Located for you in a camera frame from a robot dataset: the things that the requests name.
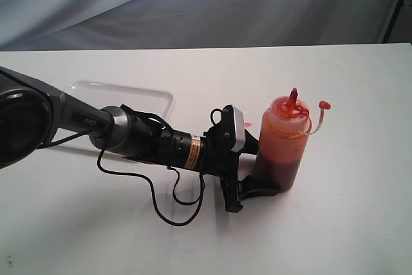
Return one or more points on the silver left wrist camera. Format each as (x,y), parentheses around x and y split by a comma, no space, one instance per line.
(239,130)

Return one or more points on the red sauce squeeze bottle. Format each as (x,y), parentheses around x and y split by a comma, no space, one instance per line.
(285,128)

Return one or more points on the black tripod stand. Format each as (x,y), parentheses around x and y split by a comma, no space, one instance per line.
(395,14)

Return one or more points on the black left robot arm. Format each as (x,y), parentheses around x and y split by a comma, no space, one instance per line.
(32,112)

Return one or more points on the grey backdrop cloth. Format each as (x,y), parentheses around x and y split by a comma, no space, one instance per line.
(158,24)

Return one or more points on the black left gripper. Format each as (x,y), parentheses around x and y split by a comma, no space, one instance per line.
(220,161)

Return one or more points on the white plastic tray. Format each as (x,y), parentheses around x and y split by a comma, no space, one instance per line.
(100,95)

